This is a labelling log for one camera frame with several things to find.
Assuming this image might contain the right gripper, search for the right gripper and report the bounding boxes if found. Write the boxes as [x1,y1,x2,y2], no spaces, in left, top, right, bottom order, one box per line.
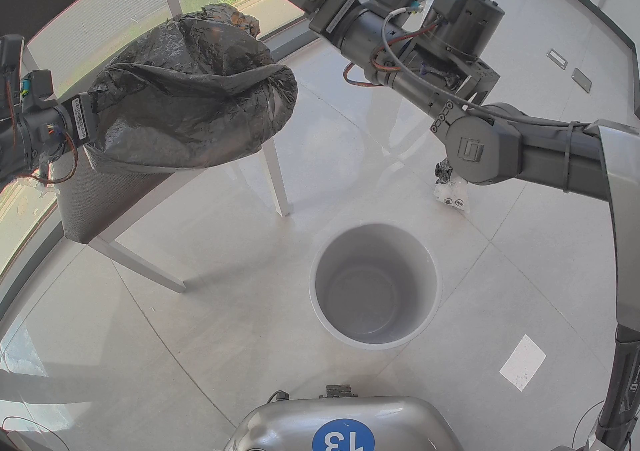
[262,0,427,90]

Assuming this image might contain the black plastic bag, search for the black plastic bag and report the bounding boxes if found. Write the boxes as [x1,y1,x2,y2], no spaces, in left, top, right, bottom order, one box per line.
[82,3,299,175]

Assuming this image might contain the white trash bin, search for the white trash bin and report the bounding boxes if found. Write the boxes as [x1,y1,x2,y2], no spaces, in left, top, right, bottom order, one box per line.
[308,223,444,351]

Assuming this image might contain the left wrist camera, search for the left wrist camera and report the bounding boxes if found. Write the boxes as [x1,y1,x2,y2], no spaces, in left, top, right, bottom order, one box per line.
[0,35,57,112]

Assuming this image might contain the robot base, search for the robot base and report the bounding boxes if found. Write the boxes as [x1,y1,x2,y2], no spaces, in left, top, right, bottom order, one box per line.
[220,383,467,451]

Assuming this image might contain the clear printed wrapper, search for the clear printed wrapper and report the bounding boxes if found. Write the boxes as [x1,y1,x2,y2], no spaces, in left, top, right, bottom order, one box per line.
[432,176,474,215]

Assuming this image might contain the grey chair with white legs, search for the grey chair with white legs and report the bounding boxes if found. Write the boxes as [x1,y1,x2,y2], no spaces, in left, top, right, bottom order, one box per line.
[0,0,292,295]

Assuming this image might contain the black cable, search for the black cable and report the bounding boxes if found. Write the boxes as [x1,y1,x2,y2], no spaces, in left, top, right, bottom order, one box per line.
[574,399,607,441]

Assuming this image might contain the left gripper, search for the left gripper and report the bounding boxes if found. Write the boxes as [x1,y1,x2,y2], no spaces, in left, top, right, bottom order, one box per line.
[17,92,102,160]

